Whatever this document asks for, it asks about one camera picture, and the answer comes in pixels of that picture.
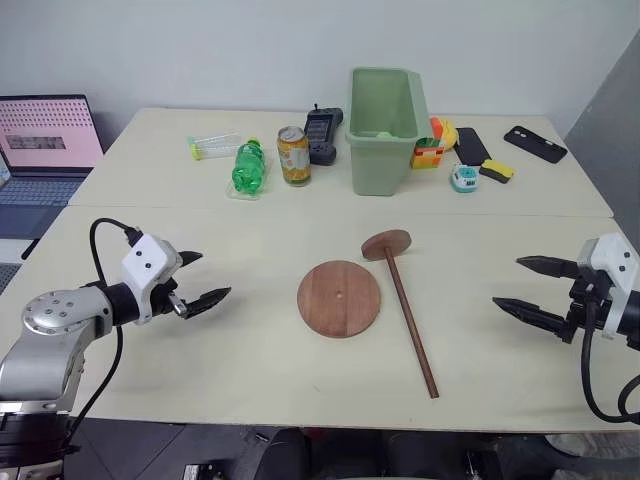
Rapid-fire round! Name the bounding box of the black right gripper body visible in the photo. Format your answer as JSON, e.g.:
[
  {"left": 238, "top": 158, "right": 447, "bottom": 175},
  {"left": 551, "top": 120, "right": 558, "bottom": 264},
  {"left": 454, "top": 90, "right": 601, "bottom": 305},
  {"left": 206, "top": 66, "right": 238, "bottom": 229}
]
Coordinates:
[{"left": 559, "top": 264, "right": 615, "bottom": 346}]

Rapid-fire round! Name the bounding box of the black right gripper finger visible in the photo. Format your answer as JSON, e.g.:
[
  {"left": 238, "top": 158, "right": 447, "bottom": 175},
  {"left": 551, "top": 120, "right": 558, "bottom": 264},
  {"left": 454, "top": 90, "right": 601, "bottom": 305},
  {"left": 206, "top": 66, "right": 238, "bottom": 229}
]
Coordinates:
[
  {"left": 515, "top": 254, "right": 582, "bottom": 280},
  {"left": 491, "top": 296, "right": 571, "bottom": 339}
]

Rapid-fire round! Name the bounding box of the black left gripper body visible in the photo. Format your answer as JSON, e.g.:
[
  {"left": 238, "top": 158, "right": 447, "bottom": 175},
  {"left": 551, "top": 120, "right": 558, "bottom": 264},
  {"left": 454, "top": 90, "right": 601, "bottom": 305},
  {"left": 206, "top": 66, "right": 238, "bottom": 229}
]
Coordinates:
[{"left": 148, "top": 277, "right": 190, "bottom": 320}]

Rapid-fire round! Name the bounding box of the round wooden disc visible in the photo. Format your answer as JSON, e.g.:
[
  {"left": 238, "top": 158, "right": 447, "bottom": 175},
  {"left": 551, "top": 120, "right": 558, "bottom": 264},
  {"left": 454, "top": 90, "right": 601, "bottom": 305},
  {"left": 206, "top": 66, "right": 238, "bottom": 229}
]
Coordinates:
[{"left": 296, "top": 258, "right": 383, "bottom": 341}]

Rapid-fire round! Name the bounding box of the wooden stick with round base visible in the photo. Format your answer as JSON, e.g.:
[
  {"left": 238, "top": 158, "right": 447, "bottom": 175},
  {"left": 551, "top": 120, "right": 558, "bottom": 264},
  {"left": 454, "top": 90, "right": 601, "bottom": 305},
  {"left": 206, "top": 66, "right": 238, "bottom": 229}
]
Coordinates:
[{"left": 361, "top": 228, "right": 441, "bottom": 401}]

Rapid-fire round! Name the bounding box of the green plastic soda bottle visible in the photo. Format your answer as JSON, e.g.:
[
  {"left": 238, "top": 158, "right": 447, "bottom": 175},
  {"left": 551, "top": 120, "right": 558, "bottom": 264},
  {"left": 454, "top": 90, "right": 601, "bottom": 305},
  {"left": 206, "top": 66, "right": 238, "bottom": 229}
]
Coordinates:
[{"left": 230, "top": 137, "right": 267, "bottom": 196}]

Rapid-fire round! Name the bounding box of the yellow black sponge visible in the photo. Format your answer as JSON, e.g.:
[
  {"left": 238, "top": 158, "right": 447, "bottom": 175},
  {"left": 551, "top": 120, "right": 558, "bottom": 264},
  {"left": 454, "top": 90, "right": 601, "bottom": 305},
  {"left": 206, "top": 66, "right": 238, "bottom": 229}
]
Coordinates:
[{"left": 478, "top": 158, "right": 517, "bottom": 186}]

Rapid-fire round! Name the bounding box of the clear tube with green cap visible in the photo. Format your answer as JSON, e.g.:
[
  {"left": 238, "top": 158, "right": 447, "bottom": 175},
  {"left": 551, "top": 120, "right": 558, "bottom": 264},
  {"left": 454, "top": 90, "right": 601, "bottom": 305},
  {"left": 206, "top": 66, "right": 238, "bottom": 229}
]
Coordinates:
[{"left": 187, "top": 131, "right": 243, "bottom": 162}]

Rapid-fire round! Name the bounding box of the black phone case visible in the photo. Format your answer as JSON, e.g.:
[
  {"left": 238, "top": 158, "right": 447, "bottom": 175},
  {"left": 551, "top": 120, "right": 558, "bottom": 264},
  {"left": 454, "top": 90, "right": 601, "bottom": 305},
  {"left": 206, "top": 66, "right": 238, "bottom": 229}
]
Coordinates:
[{"left": 503, "top": 125, "right": 569, "bottom": 165}]

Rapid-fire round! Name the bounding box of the yellow drink can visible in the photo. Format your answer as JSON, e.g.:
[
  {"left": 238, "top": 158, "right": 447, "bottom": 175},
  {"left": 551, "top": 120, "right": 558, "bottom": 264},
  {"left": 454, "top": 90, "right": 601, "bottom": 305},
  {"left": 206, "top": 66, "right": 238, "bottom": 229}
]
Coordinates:
[{"left": 277, "top": 125, "right": 313, "bottom": 188}]

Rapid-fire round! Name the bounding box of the black smartphone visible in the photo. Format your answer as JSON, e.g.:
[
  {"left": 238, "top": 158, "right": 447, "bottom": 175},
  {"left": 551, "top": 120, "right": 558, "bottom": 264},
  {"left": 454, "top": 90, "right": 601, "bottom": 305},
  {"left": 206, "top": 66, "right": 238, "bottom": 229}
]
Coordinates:
[{"left": 453, "top": 126, "right": 494, "bottom": 167}]

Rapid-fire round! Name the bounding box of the dark side desk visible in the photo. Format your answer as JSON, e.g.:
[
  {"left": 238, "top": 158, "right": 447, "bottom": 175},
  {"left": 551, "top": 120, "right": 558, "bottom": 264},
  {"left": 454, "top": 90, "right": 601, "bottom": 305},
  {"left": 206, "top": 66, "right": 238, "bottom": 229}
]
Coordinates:
[{"left": 0, "top": 107, "right": 126, "bottom": 297}]

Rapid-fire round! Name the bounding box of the orange yellow toy block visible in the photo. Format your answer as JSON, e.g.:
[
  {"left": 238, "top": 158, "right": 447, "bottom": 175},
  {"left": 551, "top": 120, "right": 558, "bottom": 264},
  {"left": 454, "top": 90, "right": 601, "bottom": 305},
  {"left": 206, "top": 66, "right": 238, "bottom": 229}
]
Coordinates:
[{"left": 410, "top": 135, "right": 447, "bottom": 171}]

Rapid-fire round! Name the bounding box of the yellow orange round toy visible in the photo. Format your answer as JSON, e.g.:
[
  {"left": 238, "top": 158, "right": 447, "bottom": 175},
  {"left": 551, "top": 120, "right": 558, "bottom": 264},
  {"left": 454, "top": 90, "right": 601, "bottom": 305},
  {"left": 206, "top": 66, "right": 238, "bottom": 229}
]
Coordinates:
[{"left": 428, "top": 116, "right": 461, "bottom": 151}]

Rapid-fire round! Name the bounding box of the dark rounded shape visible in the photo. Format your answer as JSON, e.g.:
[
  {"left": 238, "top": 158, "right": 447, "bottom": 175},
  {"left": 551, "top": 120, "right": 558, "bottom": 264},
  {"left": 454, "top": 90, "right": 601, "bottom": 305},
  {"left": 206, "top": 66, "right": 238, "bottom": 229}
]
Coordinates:
[{"left": 248, "top": 427, "right": 307, "bottom": 480}]

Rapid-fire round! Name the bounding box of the black handheld controller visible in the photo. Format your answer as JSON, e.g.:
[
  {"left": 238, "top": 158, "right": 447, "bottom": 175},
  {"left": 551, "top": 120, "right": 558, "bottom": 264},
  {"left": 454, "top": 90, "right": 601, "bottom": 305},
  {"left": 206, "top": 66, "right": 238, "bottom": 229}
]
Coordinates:
[{"left": 303, "top": 103, "right": 346, "bottom": 167}]

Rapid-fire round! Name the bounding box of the open laptop with pink screen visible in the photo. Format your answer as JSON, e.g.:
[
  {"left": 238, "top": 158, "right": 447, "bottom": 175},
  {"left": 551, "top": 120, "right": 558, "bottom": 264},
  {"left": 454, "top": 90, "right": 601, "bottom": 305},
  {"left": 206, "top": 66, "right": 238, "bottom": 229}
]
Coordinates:
[{"left": 0, "top": 93, "right": 107, "bottom": 209}]

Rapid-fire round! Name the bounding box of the green plastic bin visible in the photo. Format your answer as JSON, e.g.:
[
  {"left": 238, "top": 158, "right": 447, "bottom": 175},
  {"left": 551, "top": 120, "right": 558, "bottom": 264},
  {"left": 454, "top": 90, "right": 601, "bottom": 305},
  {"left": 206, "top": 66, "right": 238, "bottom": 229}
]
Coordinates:
[{"left": 346, "top": 67, "right": 432, "bottom": 197}]

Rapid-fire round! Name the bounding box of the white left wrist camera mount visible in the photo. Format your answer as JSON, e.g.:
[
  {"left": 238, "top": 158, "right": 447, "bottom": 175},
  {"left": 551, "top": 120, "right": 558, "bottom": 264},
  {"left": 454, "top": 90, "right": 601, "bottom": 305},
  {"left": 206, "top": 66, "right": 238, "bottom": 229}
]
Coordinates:
[{"left": 121, "top": 233, "right": 184, "bottom": 327}]

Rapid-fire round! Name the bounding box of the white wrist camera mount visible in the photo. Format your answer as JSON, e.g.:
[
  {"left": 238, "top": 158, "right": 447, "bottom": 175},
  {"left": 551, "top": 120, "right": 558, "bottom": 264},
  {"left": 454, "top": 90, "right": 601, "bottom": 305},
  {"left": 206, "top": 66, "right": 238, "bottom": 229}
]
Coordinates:
[
  {"left": 576, "top": 231, "right": 635, "bottom": 342},
  {"left": 121, "top": 233, "right": 184, "bottom": 327}
]

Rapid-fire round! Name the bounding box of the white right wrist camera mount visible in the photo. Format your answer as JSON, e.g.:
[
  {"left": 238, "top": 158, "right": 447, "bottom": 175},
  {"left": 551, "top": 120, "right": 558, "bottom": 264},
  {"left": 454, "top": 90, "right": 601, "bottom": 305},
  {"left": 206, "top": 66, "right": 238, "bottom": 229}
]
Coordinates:
[{"left": 576, "top": 231, "right": 635, "bottom": 342}]

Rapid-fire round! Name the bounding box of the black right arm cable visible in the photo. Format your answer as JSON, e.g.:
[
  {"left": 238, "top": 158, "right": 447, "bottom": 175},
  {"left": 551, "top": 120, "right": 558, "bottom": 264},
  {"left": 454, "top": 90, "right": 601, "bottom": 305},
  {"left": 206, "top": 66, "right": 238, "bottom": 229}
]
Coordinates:
[{"left": 579, "top": 294, "right": 640, "bottom": 426}]

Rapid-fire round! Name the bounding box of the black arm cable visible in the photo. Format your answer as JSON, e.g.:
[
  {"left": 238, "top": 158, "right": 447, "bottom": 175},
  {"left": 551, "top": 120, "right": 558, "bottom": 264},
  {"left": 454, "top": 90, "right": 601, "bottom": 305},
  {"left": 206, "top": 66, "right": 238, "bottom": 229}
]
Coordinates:
[
  {"left": 68, "top": 217, "right": 144, "bottom": 454},
  {"left": 579, "top": 294, "right": 640, "bottom": 426}
]

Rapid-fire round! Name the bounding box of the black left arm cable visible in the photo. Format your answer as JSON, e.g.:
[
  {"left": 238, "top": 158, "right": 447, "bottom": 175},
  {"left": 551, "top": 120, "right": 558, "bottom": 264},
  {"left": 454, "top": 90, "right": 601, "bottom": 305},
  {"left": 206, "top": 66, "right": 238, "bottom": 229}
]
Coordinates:
[{"left": 68, "top": 217, "right": 144, "bottom": 454}]

